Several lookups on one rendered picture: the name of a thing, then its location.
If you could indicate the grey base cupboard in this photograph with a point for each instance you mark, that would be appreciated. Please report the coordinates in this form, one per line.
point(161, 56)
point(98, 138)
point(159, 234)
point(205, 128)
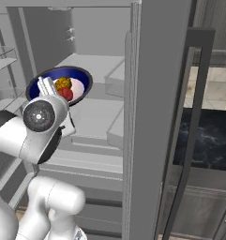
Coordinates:
point(198, 212)

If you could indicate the grey ribbed wall cupboard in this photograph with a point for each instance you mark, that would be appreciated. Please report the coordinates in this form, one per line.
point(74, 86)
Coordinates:
point(216, 22)

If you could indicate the grey fridge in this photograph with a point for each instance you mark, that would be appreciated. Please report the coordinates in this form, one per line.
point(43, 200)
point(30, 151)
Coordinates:
point(97, 29)

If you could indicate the blue bowl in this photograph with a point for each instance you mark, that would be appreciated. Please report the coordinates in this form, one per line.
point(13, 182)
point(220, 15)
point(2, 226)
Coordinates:
point(74, 72)

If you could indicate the red bell pepper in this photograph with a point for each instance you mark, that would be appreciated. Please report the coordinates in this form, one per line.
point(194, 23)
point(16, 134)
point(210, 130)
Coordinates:
point(66, 93)

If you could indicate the clear fridge door bin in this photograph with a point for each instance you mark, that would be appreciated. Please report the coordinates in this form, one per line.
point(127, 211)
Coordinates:
point(116, 79)
point(116, 131)

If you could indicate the grey fridge shelf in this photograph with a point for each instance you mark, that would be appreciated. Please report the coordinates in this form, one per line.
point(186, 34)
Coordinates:
point(86, 62)
point(95, 117)
point(86, 161)

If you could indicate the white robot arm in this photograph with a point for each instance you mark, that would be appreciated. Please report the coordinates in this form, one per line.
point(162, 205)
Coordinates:
point(11, 140)

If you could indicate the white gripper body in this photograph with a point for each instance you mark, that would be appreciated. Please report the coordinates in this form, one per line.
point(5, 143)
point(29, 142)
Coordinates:
point(47, 86)

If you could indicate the grey fridge door with racks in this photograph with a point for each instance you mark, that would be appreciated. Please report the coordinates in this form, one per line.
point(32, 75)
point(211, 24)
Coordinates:
point(2, 62)

